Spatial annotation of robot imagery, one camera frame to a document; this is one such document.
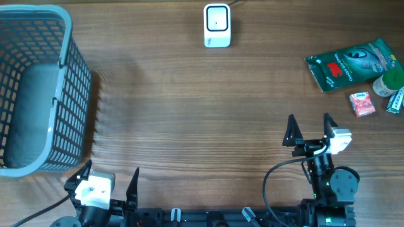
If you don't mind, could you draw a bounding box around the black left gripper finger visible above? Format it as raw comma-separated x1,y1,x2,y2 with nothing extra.
64,160,92,192
126,167,140,211

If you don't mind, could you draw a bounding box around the green white candy bar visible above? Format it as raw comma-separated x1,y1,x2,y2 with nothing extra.
386,88,404,114

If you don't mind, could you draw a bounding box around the green 3M gloves package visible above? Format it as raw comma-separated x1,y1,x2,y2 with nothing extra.
305,38,403,92

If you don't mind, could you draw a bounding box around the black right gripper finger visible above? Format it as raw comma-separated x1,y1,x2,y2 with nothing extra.
282,114,304,147
323,113,338,138

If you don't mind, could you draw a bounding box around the white barcode scanner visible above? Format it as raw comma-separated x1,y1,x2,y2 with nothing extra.
203,3,232,48

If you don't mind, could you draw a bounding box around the grey plastic shopping basket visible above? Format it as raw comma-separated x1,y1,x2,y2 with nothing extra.
1,4,92,178

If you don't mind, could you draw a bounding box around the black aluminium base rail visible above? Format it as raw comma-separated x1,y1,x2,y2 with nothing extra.
135,206,357,227

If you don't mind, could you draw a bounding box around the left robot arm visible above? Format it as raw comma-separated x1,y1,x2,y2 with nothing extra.
51,160,142,227

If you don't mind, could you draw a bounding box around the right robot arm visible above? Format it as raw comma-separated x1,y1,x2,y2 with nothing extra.
282,113,360,226

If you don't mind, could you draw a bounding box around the green lid plastic jar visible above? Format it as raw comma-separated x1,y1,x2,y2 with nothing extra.
372,69,403,97

